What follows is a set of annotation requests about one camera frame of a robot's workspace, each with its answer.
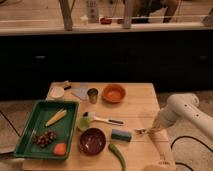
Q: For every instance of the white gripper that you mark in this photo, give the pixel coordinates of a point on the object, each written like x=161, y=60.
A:
x=162, y=121

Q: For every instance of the silver metal fork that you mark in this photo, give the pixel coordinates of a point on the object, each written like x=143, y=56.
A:
x=144, y=131

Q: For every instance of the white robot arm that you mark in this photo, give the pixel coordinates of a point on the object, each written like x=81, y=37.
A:
x=183, y=105

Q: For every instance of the orange bowl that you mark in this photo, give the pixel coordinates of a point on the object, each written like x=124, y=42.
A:
x=113, y=93

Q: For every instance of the dark red bowl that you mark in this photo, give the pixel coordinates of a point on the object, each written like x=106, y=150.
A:
x=92, y=141

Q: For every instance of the teal sponge block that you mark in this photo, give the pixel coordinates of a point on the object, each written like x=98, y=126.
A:
x=121, y=135

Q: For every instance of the metal cup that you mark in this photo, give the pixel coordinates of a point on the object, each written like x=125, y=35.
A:
x=92, y=95

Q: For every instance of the small green cup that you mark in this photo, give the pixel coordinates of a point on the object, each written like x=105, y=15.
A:
x=83, y=123

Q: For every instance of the grey spatula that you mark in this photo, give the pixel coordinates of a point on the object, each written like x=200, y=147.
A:
x=80, y=91

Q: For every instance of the yellow corn cob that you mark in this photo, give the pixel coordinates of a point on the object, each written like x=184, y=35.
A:
x=59, y=115

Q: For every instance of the orange carrot piece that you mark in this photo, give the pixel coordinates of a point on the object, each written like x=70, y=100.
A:
x=60, y=149

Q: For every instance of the green plastic tray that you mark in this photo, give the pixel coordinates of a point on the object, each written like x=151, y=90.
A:
x=42, y=111

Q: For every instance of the dark grape bunch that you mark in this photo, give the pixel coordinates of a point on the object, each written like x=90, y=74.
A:
x=45, y=139

